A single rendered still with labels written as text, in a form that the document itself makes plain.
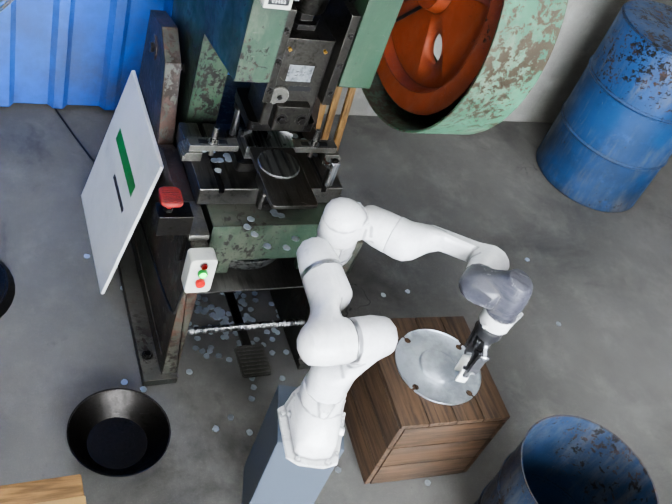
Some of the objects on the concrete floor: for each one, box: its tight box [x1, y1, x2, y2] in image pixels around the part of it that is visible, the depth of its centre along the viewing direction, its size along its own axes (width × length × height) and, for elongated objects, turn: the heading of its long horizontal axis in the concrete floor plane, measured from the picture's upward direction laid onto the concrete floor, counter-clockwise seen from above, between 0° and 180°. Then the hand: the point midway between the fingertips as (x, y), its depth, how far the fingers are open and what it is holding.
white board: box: [81, 70, 164, 294], centre depth 277 cm, size 14×50×59 cm, turn 4°
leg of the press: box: [118, 10, 210, 386], centre depth 258 cm, size 92×12×90 cm, turn 3°
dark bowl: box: [66, 388, 171, 477], centre depth 239 cm, size 30×30×7 cm
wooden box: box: [343, 316, 510, 484], centre depth 265 cm, size 40×38×35 cm
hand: (463, 368), depth 229 cm, fingers open, 3 cm apart
